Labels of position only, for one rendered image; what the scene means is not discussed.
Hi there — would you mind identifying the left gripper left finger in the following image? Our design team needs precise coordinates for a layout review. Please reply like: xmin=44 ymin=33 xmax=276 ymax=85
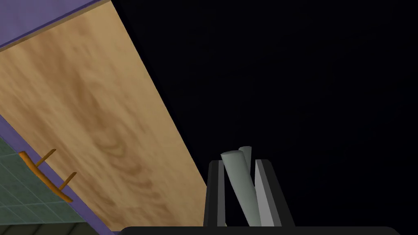
xmin=203 ymin=160 xmax=227 ymax=227

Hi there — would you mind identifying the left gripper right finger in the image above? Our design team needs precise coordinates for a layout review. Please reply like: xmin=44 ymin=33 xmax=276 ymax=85
xmin=254 ymin=159 xmax=296 ymax=227

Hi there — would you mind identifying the grey bar handle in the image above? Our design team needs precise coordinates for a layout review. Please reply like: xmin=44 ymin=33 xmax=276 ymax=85
xmin=220 ymin=146 xmax=262 ymax=227

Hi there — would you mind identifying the light wooden door leaf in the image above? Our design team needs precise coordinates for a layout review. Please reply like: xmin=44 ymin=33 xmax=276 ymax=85
xmin=0 ymin=0 xmax=226 ymax=232

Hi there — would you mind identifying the orange bar handle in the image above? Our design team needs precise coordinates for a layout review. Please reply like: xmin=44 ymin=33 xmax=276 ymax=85
xmin=18 ymin=149 xmax=78 ymax=203

